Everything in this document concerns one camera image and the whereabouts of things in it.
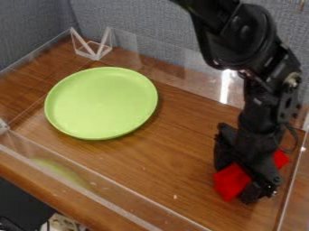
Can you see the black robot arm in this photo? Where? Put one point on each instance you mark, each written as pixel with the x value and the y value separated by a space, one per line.
pixel 238 39

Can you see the black box under table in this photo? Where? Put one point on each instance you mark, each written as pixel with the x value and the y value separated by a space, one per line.
pixel 23 213

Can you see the green round plate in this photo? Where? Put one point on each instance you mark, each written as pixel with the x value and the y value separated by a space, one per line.
pixel 100 103

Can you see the clear acrylic corner bracket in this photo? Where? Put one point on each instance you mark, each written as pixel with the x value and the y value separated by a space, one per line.
pixel 90 49

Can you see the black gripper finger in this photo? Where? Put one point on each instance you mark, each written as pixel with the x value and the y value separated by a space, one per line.
pixel 253 192
pixel 222 153

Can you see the red long block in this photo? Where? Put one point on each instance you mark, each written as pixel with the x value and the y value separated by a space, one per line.
pixel 230 181

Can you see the clear acrylic enclosure wall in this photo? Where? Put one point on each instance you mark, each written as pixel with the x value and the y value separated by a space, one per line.
pixel 147 181

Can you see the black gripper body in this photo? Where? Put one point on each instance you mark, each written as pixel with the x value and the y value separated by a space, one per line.
pixel 254 153

